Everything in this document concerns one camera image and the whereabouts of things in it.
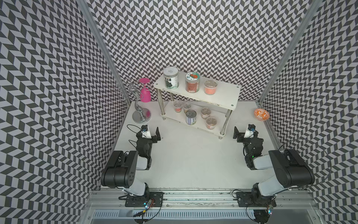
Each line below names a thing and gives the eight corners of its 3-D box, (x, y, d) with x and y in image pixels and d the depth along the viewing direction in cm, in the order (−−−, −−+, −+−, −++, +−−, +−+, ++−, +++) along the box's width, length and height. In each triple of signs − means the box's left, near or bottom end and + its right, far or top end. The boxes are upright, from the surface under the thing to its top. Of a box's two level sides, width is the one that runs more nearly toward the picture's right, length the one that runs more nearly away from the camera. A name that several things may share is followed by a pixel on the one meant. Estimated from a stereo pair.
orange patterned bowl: (254, 121, 108) (257, 117, 104) (250, 112, 113) (253, 108, 109) (267, 121, 108) (271, 117, 104) (263, 112, 113) (266, 108, 109)
